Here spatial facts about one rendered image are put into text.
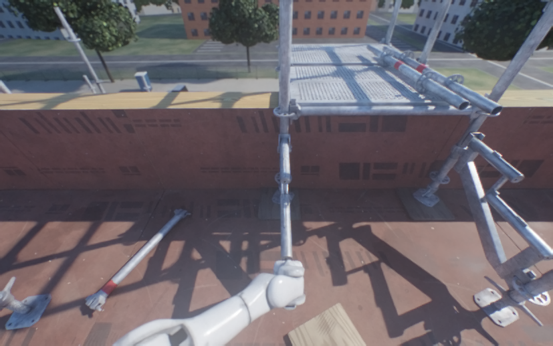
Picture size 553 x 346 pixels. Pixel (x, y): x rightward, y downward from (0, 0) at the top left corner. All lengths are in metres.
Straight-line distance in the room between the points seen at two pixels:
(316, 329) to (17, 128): 2.17
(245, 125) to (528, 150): 1.93
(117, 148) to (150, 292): 0.97
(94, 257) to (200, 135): 1.00
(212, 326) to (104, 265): 1.32
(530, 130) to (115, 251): 2.75
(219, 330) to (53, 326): 1.31
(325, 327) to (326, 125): 1.09
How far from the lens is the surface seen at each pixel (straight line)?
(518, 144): 2.18
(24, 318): 1.83
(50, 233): 2.16
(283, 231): 1.02
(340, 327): 1.31
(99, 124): 1.79
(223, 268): 1.43
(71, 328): 1.65
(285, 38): 1.09
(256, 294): 0.53
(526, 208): 2.44
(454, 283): 1.67
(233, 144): 1.49
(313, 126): 1.41
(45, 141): 2.14
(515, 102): 2.00
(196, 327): 0.48
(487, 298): 1.73
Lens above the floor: 1.27
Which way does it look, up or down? 42 degrees down
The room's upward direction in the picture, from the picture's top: 1 degrees counter-clockwise
